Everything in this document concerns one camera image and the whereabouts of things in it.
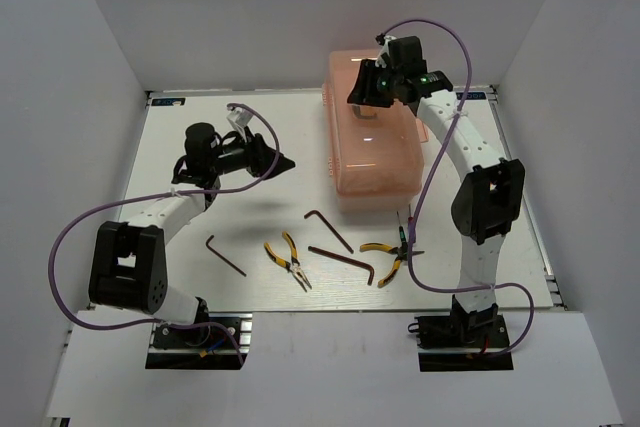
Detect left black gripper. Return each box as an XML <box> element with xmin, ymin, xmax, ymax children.
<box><xmin>210</xmin><ymin>125</ymin><xmax>296</xmax><ymax>181</ymax></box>

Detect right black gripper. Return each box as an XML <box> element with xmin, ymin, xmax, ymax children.
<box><xmin>347</xmin><ymin>59</ymin><xmax>403</xmax><ymax>109</ymax></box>

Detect pink plastic tool box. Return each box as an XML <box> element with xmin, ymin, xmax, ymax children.
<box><xmin>323</xmin><ymin>50</ymin><xmax>428</xmax><ymax>212</ymax></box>

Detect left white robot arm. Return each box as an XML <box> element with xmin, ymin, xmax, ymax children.
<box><xmin>88</xmin><ymin>122</ymin><xmax>295</xmax><ymax>346</ymax></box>

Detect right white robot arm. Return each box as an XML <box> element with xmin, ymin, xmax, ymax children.
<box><xmin>347</xmin><ymin>34</ymin><xmax>525</xmax><ymax>346</ymax></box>

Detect upper long hex key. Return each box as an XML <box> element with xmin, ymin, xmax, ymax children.
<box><xmin>303</xmin><ymin>209</ymin><xmax>355</xmax><ymax>254</ymax></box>

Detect long hex key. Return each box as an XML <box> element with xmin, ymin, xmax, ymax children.
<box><xmin>307</xmin><ymin>246</ymin><xmax>375</xmax><ymax>286</ymax></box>
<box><xmin>303</xmin><ymin>209</ymin><xmax>355</xmax><ymax>254</ymax></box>

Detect lower long hex key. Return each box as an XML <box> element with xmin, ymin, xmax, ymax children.
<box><xmin>307</xmin><ymin>246</ymin><xmax>375</xmax><ymax>286</ymax></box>

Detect yellow needle nose pliers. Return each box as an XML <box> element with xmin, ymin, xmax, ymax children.
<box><xmin>263</xmin><ymin>231</ymin><xmax>312</xmax><ymax>291</ymax></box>

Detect small dark hex key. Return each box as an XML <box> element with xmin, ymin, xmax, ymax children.
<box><xmin>205</xmin><ymin>235</ymin><xmax>247</xmax><ymax>278</ymax></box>

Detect green black screwdriver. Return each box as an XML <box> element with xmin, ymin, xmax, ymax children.
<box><xmin>395</xmin><ymin>213</ymin><xmax>408</xmax><ymax>262</ymax></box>

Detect yellow side cutter pliers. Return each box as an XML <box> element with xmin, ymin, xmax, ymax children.
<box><xmin>359</xmin><ymin>242</ymin><xmax>410</xmax><ymax>289</ymax></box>

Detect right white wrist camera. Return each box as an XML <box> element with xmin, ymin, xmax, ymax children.
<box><xmin>375</xmin><ymin>33</ymin><xmax>396</xmax><ymax>68</ymax></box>

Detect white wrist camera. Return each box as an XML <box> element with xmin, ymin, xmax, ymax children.
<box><xmin>375</xmin><ymin>33</ymin><xmax>396</xmax><ymax>68</ymax></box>
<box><xmin>227</xmin><ymin>104</ymin><xmax>253</xmax><ymax>139</ymax></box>

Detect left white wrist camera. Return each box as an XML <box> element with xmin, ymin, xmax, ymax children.
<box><xmin>227</xmin><ymin>104</ymin><xmax>253</xmax><ymax>139</ymax></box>

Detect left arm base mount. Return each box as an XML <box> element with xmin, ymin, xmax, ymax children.
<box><xmin>145</xmin><ymin>313</ymin><xmax>253</xmax><ymax>371</ymax></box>

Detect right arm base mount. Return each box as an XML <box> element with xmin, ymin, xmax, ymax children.
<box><xmin>407</xmin><ymin>315</ymin><xmax>514</xmax><ymax>373</ymax></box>

